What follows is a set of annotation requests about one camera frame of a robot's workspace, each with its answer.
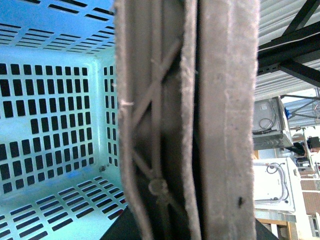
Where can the grey basket handle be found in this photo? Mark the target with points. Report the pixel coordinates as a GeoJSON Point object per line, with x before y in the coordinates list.
{"type": "Point", "coordinates": [186, 71]}

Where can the light blue plastic basket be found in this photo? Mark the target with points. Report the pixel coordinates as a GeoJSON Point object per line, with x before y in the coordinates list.
{"type": "Point", "coordinates": [59, 148]}

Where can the grey appliance upper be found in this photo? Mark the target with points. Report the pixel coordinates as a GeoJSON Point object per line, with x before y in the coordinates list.
{"type": "Point", "coordinates": [270, 125]}

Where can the white appliance with cables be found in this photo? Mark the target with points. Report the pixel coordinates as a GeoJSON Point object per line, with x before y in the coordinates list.
{"type": "Point", "coordinates": [276, 185]}

